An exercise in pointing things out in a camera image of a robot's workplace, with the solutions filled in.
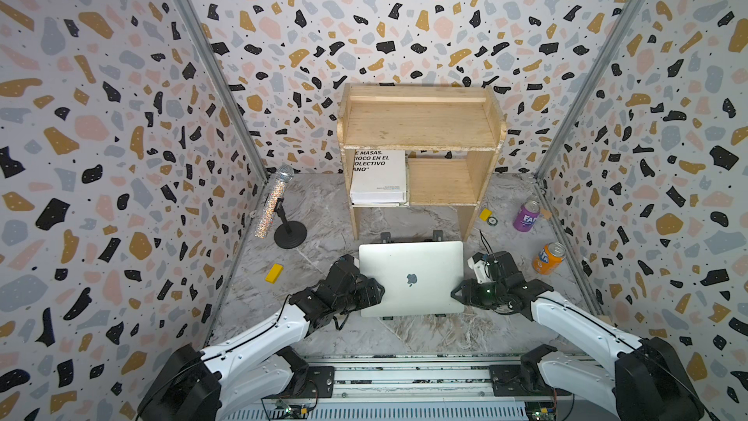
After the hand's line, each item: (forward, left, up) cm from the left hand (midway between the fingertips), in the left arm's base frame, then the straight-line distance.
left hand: (381, 293), depth 81 cm
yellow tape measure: (+33, -39, -8) cm, 52 cm away
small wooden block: (+35, -63, -10) cm, 73 cm away
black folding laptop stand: (+14, -17, +7) cm, 23 cm away
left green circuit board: (-26, +23, -8) cm, 35 cm away
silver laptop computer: (+4, -10, +1) cm, 11 cm away
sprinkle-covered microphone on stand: (+24, +32, -6) cm, 41 cm away
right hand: (0, -22, -3) cm, 22 cm away
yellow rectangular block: (+10, +35, -7) cm, 37 cm away
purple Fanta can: (+26, -49, +1) cm, 55 cm away
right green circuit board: (-27, -39, -9) cm, 48 cm away
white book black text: (+25, 0, +20) cm, 32 cm away
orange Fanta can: (+10, -50, +1) cm, 51 cm away
